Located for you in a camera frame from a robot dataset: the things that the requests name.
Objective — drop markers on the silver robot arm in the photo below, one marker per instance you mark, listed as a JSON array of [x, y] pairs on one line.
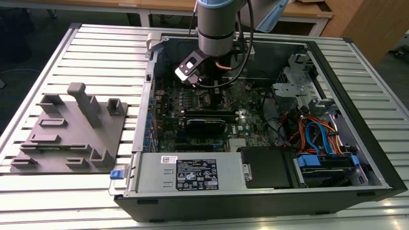
[[213, 24]]

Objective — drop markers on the CPU socket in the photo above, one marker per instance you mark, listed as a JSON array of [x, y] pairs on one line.
[[204, 108]]

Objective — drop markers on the black graphics card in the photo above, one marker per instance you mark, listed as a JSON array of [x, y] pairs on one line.
[[205, 127]]

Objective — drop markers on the green motherboard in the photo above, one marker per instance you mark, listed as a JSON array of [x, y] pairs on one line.
[[252, 119]]

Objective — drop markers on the metal drive cage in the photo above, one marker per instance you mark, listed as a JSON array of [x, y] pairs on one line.
[[297, 79]]

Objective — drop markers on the silver chipset heatsink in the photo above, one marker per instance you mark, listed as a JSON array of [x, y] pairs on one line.
[[237, 142]]

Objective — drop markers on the silver power supply unit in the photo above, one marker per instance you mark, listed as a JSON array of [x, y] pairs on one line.
[[153, 177]]

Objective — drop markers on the hard disk in blue carrier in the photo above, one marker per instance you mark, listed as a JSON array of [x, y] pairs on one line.
[[308, 161]]

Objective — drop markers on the grey parts rack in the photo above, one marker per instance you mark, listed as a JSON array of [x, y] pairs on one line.
[[80, 143]]

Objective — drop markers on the blue case latch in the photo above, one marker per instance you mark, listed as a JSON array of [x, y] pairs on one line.
[[116, 174]]

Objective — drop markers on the black PC case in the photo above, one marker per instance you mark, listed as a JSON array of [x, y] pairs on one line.
[[224, 208]]

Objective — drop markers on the wooden cabinet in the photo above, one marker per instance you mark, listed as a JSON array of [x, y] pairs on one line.
[[377, 24]]

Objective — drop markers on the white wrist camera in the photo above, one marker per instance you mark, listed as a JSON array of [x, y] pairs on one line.
[[188, 67]]

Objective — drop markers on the wooden desk white frame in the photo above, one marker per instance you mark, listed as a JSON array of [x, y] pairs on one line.
[[307, 10], [80, 3]]

